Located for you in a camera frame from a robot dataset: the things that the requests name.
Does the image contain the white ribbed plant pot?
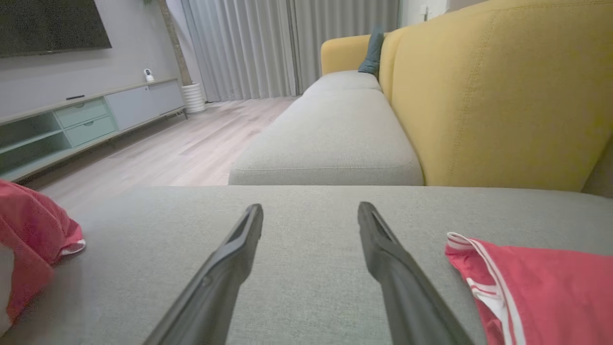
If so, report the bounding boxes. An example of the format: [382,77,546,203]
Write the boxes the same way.
[182,83,207,114]

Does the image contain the brown plant trunk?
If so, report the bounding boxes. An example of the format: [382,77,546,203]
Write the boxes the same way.
[158,0,193,87]

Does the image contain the long pale green TV cabinet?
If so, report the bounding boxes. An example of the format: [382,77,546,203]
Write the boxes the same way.
[0,78,186,183]

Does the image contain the large grey sofa seat cushion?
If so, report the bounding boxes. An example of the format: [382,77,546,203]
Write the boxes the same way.
[0,184,613,345]

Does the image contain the grey curtain panel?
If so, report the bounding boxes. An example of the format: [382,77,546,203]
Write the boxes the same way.
[287,0,400,94]
[180,0,297,102]

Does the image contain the small grey sofa seat cushion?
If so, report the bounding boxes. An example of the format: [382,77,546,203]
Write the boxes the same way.
[302,70,382,96]

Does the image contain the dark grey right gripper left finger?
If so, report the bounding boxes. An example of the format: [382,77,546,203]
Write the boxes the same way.
[143,203,264,345]

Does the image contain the teal throw pillow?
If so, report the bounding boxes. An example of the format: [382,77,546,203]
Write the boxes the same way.
[358,26,385,77]

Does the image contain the yellow sofa backrest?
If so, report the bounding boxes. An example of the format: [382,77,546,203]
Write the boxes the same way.
[378,0,613,193]

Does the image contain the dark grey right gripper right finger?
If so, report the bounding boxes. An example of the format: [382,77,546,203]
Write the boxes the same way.
[357,201,475,345]

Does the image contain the red and white basketball jersey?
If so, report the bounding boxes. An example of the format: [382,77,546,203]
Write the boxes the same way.
[445,232,613,345]

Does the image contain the black wall television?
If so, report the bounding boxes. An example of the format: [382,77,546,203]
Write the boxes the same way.
[0,0,113,59]

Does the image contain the yellow sofa armrest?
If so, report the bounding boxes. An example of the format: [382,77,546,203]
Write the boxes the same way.
[320,34,373,76]

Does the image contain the red shorts with white trim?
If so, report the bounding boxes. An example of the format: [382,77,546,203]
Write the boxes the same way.
[0,180,87,336]

